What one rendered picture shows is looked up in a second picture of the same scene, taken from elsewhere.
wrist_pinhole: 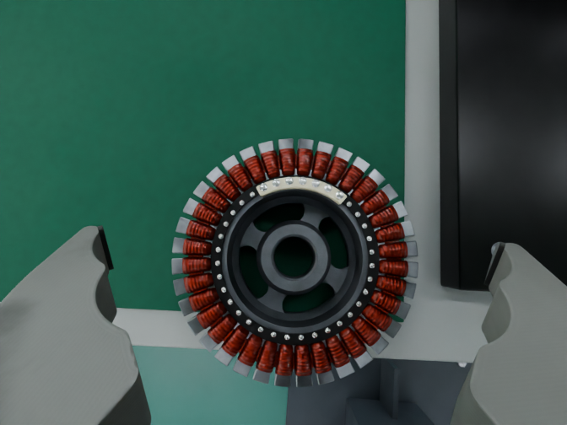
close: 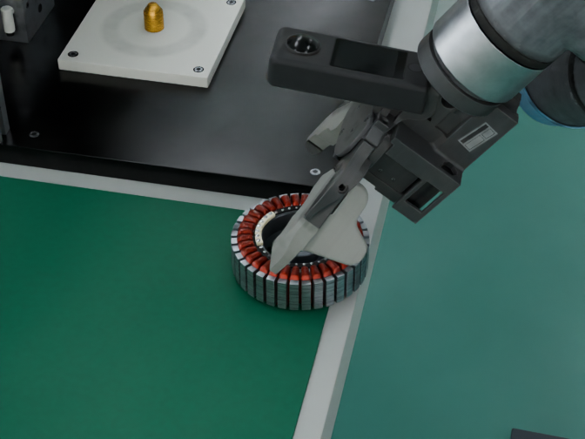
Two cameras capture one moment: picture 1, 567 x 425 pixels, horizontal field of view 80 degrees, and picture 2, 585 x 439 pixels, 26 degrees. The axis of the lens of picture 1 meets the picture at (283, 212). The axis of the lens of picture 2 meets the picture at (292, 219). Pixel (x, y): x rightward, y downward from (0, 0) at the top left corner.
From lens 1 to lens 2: 92 cm
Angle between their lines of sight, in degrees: 49
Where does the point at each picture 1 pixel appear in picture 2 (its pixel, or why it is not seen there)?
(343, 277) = not seen: hidden behind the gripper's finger
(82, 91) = (150, 361)
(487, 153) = (258, 168)
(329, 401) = not seen: outside the picture
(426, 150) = (245, 201)
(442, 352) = (372, 212)
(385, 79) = (192, 212)
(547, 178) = (279, 149)
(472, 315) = not seen: hidden behind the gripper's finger
